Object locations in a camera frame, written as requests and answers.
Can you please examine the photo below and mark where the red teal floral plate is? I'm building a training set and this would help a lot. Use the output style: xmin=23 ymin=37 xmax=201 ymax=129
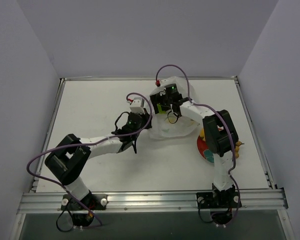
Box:
xmin=196 ymin=136 xmax=214 ymax=164

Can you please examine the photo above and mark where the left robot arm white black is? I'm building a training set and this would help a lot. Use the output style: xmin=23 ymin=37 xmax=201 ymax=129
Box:
xmin=44 ymin=108 xmax=152 ymax=210

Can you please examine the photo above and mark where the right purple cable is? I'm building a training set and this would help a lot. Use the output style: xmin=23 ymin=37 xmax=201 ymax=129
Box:
xmin=155 ymin=64 xmax=241 ymax=223

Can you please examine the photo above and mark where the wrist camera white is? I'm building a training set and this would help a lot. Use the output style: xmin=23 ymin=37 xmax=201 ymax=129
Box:
xmin=155 ymin=76 xmax=177 ymax=88
xmin=129 ymin=97 xmax=145 ymax=115

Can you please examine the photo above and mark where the white plastic bag lemon print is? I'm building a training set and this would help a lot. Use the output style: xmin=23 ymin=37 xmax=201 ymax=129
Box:
xmin=149 ymin=76 xmax=199 ymax=140

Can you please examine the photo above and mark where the aluminium front rail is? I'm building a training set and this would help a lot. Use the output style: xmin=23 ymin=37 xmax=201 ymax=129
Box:
xmin=17 ymin=189 xmax=288 ymax=214

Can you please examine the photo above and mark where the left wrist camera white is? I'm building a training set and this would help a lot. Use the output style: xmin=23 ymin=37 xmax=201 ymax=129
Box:
xmin=129 ymin=97 xmax=145 ymax=115

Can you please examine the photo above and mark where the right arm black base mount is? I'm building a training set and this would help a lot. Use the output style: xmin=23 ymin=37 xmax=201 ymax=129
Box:
xmin=196 ymin=190 xmax=242 ymax=209

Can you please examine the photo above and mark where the purple cable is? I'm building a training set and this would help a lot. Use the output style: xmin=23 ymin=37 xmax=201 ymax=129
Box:
xmin=155 ymin=64 xmax=241 ymax=223
xmin=26 ymin=92 xmax=153 ymax=229

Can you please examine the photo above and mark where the yellow fake fruit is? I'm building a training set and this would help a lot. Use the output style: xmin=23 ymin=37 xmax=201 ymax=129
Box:
xmin=199 ymin=128 xmax=206 ymax=142

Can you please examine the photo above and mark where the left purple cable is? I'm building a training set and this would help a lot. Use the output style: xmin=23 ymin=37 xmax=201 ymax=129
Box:
xmin=26 ymin=92 xmax=153 ymax=229

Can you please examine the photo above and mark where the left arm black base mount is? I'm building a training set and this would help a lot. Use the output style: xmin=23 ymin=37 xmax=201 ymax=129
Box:
xmin=60 ymin=194 xmax=107 ymax=211

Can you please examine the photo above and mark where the yellow fake longan bunch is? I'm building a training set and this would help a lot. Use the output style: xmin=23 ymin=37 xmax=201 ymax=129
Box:
xmin=234 ymin=141 xmax=245 ymax=159

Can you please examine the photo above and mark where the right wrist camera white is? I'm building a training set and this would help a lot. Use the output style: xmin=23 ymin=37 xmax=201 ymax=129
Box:
xmin=155 ymin=76 xmax=177 ymax=88

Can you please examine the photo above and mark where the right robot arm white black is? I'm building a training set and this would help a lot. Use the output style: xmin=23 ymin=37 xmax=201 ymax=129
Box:
xmin=150 ymin=83 xmax=239 ymax=207

